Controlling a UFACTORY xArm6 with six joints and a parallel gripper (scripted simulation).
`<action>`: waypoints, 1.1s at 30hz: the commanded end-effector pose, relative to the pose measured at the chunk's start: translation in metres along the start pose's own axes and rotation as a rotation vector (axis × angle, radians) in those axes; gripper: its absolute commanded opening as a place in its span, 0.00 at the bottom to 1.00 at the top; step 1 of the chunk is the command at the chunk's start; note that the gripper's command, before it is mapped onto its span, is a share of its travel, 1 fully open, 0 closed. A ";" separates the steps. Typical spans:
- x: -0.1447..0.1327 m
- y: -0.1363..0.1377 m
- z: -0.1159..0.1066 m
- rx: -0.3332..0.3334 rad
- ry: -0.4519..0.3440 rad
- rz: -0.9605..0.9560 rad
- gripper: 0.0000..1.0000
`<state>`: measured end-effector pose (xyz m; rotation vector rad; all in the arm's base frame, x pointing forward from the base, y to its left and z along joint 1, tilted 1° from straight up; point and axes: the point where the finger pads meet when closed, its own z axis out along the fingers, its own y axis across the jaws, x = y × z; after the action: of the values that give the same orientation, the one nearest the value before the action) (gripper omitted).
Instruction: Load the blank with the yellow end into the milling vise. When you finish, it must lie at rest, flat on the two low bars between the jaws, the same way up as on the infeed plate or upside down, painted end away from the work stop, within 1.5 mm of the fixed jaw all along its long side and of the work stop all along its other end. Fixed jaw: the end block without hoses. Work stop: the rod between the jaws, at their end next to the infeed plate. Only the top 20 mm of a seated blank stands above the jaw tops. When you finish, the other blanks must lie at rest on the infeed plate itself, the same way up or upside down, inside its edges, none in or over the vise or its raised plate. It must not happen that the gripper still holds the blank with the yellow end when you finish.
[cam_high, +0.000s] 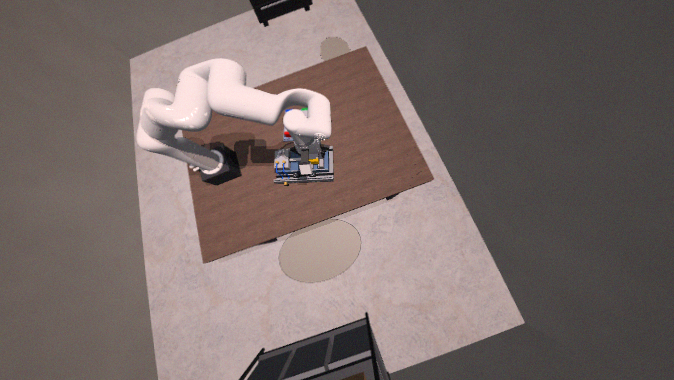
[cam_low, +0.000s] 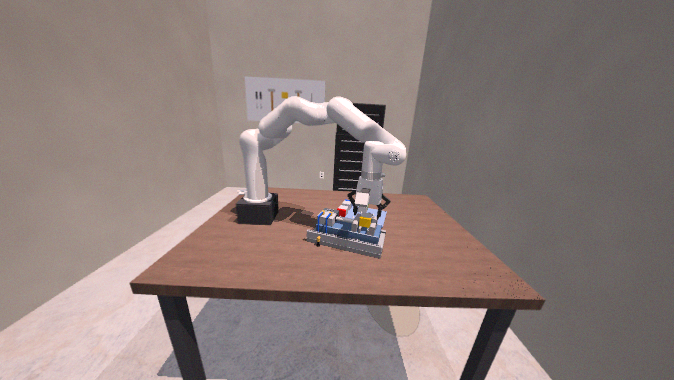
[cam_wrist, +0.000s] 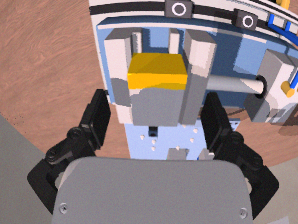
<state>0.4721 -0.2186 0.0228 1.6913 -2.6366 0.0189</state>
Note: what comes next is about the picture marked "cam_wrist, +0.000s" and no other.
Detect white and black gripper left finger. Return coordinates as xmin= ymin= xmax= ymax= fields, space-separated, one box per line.
xmin=27 ymin=89 xmax=111 ymax=215

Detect grey block with blue end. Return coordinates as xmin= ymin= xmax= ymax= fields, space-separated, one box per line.
xmin=197 ymin=148 xmax=215 ymax=160

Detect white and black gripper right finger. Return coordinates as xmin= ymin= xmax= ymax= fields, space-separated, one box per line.
xmin=200 ymin=92 xmax=279 ymax=220

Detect grey block with yellow end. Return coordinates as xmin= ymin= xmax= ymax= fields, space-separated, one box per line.
xmin=127 ymin=53 xmax=187 ymax=127

